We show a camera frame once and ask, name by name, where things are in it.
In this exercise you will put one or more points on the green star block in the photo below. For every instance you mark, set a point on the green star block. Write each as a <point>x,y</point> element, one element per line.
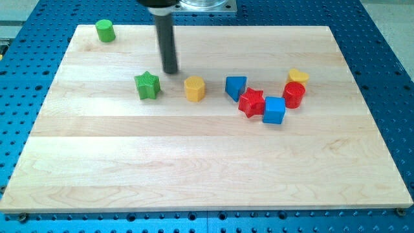
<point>147,85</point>

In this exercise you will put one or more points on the red star block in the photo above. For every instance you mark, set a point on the red star block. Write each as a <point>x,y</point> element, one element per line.
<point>252,102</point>

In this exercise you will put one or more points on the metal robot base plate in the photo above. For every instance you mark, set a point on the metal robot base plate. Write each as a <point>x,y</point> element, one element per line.
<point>205,7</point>

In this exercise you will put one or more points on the green cylinder block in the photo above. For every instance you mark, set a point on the green cylinder block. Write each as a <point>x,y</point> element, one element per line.
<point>105,30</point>

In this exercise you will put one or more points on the right board clamp screw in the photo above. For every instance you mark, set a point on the right board clamp screw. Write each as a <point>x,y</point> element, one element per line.
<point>400,212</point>

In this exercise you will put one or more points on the yellow heart block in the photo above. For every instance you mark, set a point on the yellow heart block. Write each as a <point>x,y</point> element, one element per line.
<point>294,75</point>

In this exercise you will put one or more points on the light wooden board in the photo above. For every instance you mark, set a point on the light wooden board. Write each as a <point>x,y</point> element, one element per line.
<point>97,147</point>

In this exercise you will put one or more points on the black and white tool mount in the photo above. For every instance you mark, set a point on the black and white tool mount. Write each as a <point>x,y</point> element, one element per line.
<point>159,7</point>

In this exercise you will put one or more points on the yellow hexagon block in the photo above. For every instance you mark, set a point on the yellow hexagon block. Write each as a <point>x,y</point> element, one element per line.
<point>195,88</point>

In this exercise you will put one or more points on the blue cube block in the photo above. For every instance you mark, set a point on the blue cube block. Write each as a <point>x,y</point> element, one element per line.
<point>274,111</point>

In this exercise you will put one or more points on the left board clamp screw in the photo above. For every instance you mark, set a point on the left board clamp screw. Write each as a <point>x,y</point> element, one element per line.
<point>22,217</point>

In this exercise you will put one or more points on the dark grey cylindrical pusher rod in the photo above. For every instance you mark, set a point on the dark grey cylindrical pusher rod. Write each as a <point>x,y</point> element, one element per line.
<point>166,43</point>

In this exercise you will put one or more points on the red cylinder block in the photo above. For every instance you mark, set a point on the red cylinder block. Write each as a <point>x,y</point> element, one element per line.
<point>293,94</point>

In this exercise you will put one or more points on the blue triangle block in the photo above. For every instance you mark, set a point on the blue triangle block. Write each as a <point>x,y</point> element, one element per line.
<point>235,86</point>

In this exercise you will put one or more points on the board clamp screw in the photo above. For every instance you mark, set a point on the board clamp screw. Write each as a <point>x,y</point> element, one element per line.
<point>22,217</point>
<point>400,212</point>

